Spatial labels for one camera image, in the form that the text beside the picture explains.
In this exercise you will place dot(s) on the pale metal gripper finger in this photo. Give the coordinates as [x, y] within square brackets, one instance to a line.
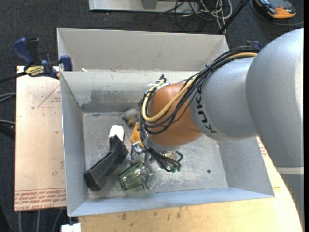
[152, 177]
[145, 183]

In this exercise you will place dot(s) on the green clear glass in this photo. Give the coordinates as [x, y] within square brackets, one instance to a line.
[131, 178]

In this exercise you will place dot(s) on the black angled plastic block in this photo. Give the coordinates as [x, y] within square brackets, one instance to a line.
[106, 165]

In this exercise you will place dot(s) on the white rounded block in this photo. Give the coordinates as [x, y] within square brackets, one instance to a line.
[117, 131]

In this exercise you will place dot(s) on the grey toy animal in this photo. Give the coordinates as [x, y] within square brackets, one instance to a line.
[130, 115]

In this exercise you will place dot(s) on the brown cardboard board, red print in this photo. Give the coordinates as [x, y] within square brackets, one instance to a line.
[38, 139]

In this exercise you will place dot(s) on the grey metal bin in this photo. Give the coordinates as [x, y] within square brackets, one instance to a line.
[101, 57]

